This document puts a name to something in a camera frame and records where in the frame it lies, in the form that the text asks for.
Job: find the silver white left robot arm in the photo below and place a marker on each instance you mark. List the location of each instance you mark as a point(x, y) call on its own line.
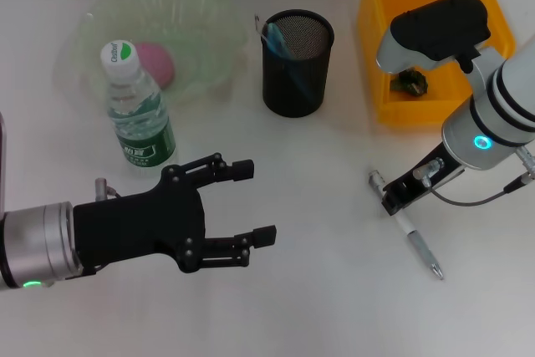
point(33, 244)

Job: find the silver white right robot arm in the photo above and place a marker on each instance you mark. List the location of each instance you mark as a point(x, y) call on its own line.
point(497, 114)

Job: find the clear green-label water bottle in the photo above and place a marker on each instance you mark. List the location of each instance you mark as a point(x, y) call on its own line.
point(136, 114)

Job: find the translucent green fruit plate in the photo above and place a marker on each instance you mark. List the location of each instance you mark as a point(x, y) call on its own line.
point(200, 31)

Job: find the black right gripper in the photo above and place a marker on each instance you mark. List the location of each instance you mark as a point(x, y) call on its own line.
point(426, 181)

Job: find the right wrist camera housing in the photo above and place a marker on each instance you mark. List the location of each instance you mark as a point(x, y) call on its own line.
point(434, 31)

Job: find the silver white pen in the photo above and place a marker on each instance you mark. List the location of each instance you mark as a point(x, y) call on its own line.
point(418, 244)

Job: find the black mesh pen holder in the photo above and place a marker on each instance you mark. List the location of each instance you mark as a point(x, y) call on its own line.
point(292, 89)

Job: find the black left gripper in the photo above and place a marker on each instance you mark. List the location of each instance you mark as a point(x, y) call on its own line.
point(138, 223)

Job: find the green plastic wrapper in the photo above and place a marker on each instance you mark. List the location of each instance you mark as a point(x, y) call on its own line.
point(411, 83)

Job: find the pink peach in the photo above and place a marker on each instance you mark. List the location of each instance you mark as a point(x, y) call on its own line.
point(161, 64)

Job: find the blue teal scissors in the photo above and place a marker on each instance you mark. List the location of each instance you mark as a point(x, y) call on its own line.
point(284, 56)

